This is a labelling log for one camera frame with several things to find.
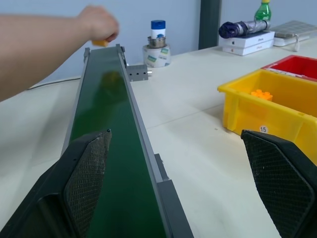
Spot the green plastic bottle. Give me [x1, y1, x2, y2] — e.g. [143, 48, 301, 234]
[254, 0, 272, 21]

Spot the red plastic bin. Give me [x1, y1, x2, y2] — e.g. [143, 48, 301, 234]
[261, 55, 317, 82]

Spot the orange toy brick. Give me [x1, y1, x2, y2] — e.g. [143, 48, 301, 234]
[250, 89, 273, 102]

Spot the thin black cable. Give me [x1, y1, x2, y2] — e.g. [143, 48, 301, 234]
[26, 76, 82, 90]

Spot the grey metal block with holes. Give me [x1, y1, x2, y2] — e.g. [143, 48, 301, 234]
[126, 63, 153, 82]

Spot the person's bare hand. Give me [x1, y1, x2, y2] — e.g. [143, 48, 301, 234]
[76, 4, 120, 42]

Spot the green conveyor belt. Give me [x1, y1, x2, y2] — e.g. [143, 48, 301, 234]
[49, 44, 194, 238]

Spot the yellow toy brick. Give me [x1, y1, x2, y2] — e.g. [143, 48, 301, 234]
[92, 38, 109, 48]

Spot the white sticker tape roll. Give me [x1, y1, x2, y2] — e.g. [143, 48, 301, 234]
[142, 43, 172, 68]

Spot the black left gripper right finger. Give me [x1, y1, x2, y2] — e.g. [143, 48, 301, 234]
[240, 129, 317, 238]

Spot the white blue-capped bottle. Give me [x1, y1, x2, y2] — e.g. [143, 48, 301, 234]
[151, 20, 167, 40]

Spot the yellow plastic bin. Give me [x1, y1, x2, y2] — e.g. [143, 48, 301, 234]
[217, 68, 317, 166]

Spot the white keyboard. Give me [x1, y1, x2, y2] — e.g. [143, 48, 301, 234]
[268, 20, 317, 47]

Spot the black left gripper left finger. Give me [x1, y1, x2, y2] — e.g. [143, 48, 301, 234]
[0, 129, 112, 238]

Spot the small metal bowl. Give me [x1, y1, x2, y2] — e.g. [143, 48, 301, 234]
[147, 36, 167, 48]

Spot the dark vertical pillar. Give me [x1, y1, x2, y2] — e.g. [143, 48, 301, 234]
[198, 0, 221, 50]

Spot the folded dark umbrella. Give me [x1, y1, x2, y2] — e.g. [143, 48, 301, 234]
[218, 19, 272, 39]

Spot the white iPhone box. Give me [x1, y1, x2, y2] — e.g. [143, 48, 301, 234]
[221, 39, 274, 57]
[218, 31, 275, 49]

